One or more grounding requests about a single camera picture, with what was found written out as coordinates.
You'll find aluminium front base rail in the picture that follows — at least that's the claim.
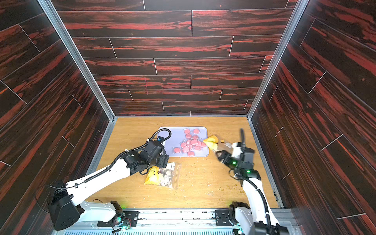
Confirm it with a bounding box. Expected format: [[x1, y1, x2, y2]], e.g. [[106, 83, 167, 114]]
[[52, 208, 294, 235]]

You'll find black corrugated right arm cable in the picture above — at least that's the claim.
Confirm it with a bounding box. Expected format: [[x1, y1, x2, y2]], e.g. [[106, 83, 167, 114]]
[[239, 128, 274, 235]]

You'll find ziploc bag with pink cookies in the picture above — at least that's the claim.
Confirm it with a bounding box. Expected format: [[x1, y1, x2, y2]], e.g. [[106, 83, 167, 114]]
[[203, 135, 233, 153]]

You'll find aluminium corner profile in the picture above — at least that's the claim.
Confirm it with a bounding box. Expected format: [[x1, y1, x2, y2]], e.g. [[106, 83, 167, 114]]
[[37, 0, 116, 121], [247, 0, 309, 124]]

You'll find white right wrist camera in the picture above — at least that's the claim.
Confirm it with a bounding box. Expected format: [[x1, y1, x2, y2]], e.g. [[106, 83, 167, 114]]
[[232, 142, 242, 160]]

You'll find lavender plastic tray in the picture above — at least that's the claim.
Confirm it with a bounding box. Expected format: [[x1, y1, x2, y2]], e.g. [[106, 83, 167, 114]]
[[159, 126, 209, 158]]

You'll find aluminium corner profile right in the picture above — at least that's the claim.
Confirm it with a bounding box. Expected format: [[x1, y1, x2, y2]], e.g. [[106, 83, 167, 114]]
[[247, 0, 309, 124]]

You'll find aluminium corner profile left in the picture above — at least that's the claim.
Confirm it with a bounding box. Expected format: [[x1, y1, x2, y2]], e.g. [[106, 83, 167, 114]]
[[37, 0, 116, 121]]

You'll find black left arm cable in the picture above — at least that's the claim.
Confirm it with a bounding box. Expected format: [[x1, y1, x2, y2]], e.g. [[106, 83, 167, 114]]
[[35, 128, 172, 206]]

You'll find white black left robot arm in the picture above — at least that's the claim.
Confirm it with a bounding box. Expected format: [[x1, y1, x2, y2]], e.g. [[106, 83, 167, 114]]
[[48, 140, 169, 231]]

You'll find ziploc bag with yellow cookies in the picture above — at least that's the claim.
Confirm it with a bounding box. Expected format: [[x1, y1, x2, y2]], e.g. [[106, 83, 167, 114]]
[[144, 162, 182, 189]]

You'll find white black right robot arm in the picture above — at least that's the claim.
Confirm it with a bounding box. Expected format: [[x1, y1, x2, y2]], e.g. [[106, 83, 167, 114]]
[[215, 146, 289, 235]]

